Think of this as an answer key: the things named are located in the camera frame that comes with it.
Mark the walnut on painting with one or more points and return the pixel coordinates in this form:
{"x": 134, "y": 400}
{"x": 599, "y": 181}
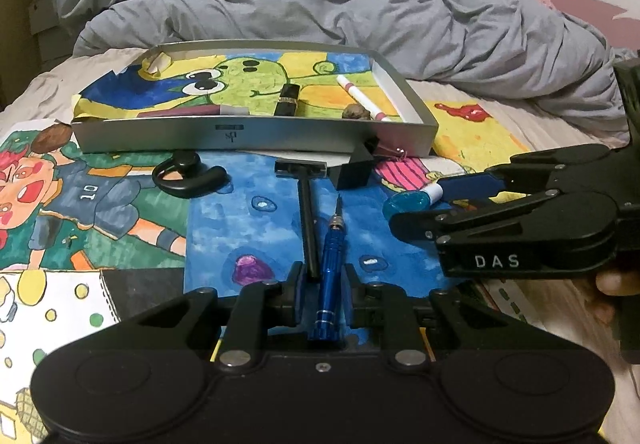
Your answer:
{"x": 52, "y": 138}

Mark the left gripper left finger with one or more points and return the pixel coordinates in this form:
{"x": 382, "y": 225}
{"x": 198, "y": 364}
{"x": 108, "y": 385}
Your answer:
{"x": 259, "y": 313}

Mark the walnut in tray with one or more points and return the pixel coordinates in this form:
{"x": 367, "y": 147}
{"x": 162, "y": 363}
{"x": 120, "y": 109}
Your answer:
{"x": 356, "y": 111}

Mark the yellow painting with red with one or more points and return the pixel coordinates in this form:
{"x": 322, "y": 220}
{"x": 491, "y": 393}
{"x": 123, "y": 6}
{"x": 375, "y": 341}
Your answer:
{"x": 471, "y": 137}

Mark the right hand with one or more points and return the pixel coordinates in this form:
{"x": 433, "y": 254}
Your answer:
{"x": 614, "y": 284}

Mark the grey storage boxes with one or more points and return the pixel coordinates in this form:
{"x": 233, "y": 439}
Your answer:
{"x": 54, "y": 43}

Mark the soccer boy painting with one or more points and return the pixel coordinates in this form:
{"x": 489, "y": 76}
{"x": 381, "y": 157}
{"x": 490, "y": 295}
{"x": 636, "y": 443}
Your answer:
{"x": 67, "y": 210}

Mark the blue precision screwdriver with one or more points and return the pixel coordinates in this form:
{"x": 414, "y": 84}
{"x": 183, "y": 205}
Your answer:
{"x": 327, "y": 322}

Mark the black lipstick tube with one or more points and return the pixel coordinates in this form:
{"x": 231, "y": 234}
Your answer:
{"x": 287, "y": 101}

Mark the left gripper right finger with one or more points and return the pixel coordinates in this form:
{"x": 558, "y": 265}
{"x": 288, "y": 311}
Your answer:
{"x": 395, "y": 321}

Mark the blue underwater painting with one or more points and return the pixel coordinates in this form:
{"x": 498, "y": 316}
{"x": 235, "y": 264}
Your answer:
{"x": 250, "y": 229}

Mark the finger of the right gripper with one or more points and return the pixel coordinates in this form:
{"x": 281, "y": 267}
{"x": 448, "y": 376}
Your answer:
{"x": 417, "y": 228}
{"x": 520, "y": 177}

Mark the purple marker pen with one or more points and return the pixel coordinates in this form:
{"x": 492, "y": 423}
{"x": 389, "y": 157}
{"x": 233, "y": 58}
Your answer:
{"x": 198, "y": 110}

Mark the silver shallow tray box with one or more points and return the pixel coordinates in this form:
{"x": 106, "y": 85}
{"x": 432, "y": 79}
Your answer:
{"x": 414, "y": 132}

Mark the white pink marker pen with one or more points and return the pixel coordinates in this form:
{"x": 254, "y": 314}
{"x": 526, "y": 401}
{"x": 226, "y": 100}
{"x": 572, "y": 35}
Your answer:
{"x": 359, "y": 97}

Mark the black binder clip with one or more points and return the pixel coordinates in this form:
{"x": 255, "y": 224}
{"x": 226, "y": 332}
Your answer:
{"x": 365, "y": 157}

